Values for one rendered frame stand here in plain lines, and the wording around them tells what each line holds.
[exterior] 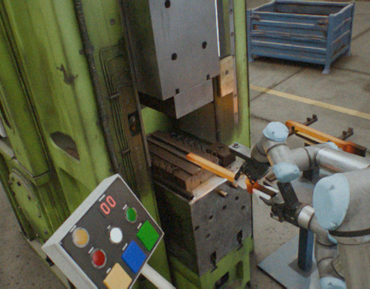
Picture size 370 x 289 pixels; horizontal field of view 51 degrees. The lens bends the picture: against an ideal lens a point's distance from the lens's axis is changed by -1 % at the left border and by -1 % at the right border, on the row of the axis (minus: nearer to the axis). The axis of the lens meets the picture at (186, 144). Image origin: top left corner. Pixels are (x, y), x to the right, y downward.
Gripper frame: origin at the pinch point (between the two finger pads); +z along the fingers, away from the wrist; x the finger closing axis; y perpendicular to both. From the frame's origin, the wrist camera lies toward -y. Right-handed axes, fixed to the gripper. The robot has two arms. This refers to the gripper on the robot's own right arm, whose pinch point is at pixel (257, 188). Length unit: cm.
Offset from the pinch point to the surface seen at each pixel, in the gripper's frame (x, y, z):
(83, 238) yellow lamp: -65, -16, 11
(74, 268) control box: -72, -11, 7
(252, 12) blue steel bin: 325, 32, 266
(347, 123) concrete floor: 234, 101, 79
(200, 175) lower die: -3.8, 4.2, 27.7
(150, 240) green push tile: -44.3, 0.4, 10.3
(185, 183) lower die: -12.2, 3.7, 27.7
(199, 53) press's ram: 2, -48, 27
